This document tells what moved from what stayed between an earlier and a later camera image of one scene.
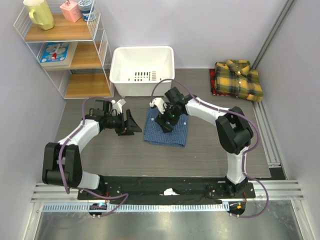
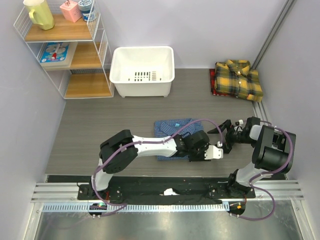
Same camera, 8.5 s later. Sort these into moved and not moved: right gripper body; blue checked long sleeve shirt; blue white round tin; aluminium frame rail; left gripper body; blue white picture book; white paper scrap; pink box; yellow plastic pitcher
Moved: left gripper body; blue checked long sleeve shirt; right gripper body
Not moved: blue white round tin; blue white picture book; yellow plastic pitcher; aluminium frame rail; white paper scrap; pink box
